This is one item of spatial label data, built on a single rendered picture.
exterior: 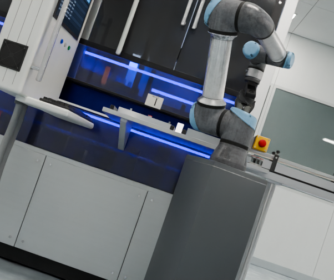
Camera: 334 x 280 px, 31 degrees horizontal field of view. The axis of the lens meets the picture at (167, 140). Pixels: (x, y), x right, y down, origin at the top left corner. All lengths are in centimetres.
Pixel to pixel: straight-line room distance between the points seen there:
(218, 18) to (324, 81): 576
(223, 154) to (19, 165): 124
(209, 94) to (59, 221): 116
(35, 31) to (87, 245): 112
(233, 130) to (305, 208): 557
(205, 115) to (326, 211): 565
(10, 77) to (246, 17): 103
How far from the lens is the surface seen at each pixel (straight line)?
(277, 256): 786
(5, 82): 266
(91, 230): 312
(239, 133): 235
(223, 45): 235
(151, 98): 311
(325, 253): 798
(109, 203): 310
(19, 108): 295
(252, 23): 229
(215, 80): 238
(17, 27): 270
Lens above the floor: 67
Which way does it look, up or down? 3 degrees up
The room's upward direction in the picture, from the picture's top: 19 degrees clockwise
